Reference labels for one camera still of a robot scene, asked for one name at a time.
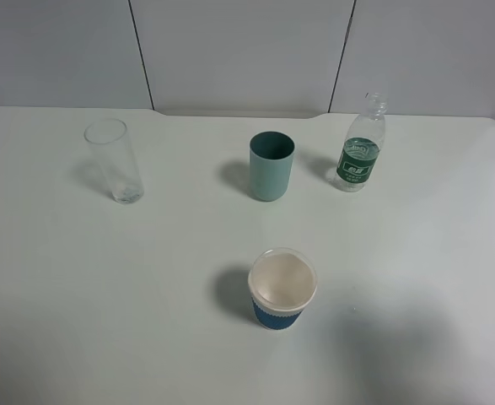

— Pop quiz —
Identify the clear bottle with green label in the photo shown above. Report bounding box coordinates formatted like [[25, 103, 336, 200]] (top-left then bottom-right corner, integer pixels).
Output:
[[336, 93, 388, 192]]

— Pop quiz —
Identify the teal plastic cup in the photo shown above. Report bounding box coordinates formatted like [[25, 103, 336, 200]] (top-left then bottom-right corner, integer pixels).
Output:
[[249, 131, 295, 202]]

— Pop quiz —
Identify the white cup with blue sleeve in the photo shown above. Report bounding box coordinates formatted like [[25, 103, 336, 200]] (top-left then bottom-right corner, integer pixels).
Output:
[[247, 247, 318, 330]]

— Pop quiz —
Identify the tall clear drinking glass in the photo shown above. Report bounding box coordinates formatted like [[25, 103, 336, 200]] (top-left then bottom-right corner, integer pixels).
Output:
[[83, 118, 144, 204]]

